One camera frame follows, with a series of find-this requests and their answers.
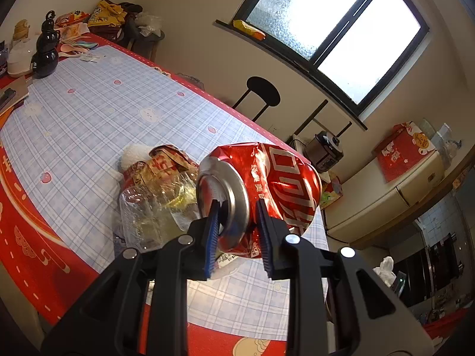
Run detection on clear plastic container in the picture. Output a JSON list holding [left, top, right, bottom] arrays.
[[119, 171, 200, 252]]

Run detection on colourful bags beside table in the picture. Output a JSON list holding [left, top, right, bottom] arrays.
[[320, 171, 343, 209]]

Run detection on crushed red cola can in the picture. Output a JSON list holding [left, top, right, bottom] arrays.
[[197, 142, 321, 258]]

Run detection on gold red snack wrapper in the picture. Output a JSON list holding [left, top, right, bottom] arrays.
[[121, 145, 198, 190]]

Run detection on red festive cloth on fridge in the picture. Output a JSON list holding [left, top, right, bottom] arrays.
[[373, 121, 436, 182]]

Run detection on blue plaid plastic tablecloth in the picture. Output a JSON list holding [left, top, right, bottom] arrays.
[[0, 44, 330, 342]]

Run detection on small white side table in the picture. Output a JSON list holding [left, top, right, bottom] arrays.
[[286, 134, 306, 156]]

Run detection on black round-back chair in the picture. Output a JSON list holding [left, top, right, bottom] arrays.
[[232, 76, 281, 122]]

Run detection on yellow snack bags pile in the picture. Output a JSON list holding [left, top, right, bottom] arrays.
[[87, 0, 127, 28]]

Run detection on black gourd-shaped bottle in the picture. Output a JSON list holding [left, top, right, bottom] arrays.
[[31, 10, 60, 79]]

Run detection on cream two-door refrigerator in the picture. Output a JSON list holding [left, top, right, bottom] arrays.
[[324, 151, 444, 243]]

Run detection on yellow snack packet on sill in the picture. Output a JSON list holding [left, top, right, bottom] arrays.
[[233, 19, 266, 41]]

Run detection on black framed window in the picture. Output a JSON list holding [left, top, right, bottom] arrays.
[[215, 0, 430, 129]]

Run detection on black kitchen stove counter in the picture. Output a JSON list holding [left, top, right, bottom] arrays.
[[391, 232, 473, 324]]

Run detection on electric pressure cooker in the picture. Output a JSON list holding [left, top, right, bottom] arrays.
[[304, 131, 344, 173]]

